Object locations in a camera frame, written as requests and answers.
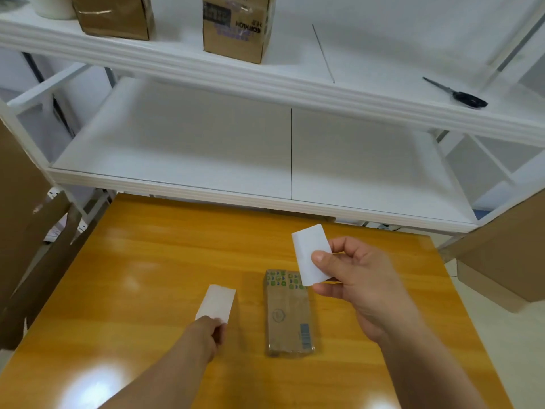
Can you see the person's right hand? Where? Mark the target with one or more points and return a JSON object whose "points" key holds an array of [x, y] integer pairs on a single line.
{"points": [[370, 285]]}

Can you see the person's left hand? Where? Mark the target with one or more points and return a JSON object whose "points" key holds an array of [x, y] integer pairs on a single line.
{"points": [[206, 336]]}

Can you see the white glossy backing paper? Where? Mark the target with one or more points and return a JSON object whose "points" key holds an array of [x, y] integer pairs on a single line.
{"points": [[217, 300]]}

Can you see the white shipping label sticker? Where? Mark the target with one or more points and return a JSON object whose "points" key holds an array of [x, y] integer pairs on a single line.
{"points": [[308, 247]]}

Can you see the brown cardboard packet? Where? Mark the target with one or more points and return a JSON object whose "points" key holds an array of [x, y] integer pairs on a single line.
{"points": [[289, 319]]}

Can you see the person's left forearm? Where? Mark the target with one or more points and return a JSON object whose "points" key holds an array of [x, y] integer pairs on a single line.
{"points": [[162, 379]]}

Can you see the black white power strip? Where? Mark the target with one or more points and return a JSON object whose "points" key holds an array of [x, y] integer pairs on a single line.
{"points": [[389, 226]]}

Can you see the open brown cardboard carton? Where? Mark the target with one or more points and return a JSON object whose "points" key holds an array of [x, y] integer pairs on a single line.
{"points": [[506, 255]]}

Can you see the flattened brown cardboard box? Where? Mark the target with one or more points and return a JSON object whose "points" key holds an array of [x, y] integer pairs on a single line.
{"points": [[47, 272]]}

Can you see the white metal shelf rack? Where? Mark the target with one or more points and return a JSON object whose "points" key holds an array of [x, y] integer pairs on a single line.
{"points": [[213, 136]]}

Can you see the black scissors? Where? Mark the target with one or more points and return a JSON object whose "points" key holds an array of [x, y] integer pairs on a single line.
{"points": [[468, 99]]}

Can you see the tall printed cardboard box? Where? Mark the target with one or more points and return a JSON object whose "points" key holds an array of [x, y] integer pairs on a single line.
{"points": [[234, 38]]}

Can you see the small labelled cardboard box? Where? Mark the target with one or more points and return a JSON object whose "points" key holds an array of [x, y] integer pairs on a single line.
{"points": [[115, 19]]}

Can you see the white thermos bottle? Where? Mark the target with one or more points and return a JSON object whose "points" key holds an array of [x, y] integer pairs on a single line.
{"points": [[53, 6]]}

